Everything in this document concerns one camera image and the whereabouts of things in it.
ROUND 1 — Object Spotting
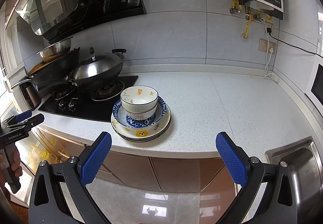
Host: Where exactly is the black power cable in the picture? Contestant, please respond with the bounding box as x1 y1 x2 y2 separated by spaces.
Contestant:
267 27 323 58

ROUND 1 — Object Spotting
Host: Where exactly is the steel wok lid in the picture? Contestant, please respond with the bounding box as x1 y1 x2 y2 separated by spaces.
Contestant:
69 47 125 80

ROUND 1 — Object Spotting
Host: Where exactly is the beige double wall socket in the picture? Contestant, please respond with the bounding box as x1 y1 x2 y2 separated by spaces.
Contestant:
259 39 277 53

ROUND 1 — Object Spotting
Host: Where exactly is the wooden board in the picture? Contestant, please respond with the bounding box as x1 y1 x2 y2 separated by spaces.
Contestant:
27 60 55 76

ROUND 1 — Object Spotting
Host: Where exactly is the stainless steel sink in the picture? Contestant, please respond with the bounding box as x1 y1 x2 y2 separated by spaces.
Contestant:
265 136 323 224

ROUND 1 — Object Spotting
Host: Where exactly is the person's left hand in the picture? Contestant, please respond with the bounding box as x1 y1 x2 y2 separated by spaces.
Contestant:
0 149 24 177

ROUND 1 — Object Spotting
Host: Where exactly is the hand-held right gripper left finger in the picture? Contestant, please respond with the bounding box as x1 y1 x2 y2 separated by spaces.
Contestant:
29 131 112 224

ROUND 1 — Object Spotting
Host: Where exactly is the mandala pattern plate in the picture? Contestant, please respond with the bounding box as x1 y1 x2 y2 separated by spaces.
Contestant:
119 125 172 143

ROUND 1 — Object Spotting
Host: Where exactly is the yellow gas hose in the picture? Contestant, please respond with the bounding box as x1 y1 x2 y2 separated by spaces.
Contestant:
243 13 253 40

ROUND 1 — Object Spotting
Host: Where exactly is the white bowl yellow print inside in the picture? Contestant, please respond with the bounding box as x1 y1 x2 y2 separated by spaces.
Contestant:
120 86 159 113

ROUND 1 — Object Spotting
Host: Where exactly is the black gas stove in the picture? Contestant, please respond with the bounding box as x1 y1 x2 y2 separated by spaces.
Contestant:
38 75 139 123

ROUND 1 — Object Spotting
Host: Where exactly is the white bowl dark rim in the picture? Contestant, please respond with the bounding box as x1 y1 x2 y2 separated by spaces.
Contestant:
122 103 158 120

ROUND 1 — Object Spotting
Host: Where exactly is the yellow bear print plate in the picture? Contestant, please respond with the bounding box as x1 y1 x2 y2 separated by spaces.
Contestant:
111 103 171 138
115 123 172 141

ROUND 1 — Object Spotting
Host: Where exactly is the brown base cabinet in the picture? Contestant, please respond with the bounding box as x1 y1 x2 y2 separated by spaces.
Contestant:
101 152 243 193

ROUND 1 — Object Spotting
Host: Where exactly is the white microwave oven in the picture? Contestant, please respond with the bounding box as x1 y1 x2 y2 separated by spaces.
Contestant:
304 62 323 113

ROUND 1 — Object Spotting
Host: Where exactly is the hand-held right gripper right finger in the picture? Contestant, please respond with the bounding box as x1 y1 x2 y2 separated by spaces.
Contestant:
215 131 298 224

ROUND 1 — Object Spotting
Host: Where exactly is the yellow plastic bag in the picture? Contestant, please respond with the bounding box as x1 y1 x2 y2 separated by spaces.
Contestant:
28 135 66 164

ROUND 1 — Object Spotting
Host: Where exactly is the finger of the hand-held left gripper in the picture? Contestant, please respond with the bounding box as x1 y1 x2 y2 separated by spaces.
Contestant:
2 110 33 126
6 113 45 132

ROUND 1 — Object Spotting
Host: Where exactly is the black wok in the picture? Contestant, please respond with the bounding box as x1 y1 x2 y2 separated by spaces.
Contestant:
68 48 127 90

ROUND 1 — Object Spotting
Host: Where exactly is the stainless steel bowl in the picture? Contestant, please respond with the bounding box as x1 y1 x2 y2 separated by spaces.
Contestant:
37 36 74 63

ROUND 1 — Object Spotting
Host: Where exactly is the black frying pan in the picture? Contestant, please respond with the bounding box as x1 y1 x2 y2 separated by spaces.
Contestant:
10 47 81 93

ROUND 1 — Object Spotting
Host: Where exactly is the blue patterned bowl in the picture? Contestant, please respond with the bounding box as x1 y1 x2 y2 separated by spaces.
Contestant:
112 97 168 129

